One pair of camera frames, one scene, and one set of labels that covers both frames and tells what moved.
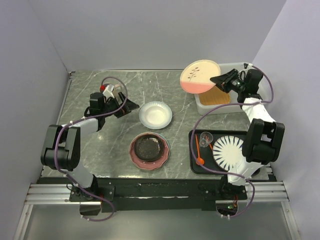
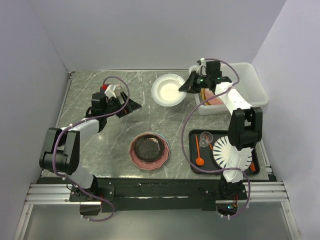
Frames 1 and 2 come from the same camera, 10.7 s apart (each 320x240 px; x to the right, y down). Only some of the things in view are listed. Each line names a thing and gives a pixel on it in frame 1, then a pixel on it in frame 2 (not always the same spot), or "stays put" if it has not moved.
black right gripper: [222, 79] → [189, 86]
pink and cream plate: [195, 77] → [216, 100]
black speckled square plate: [148, 148] stays put
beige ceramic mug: [119, 88] stays put
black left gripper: [128, 106] stays put
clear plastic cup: [206, 138] stays put
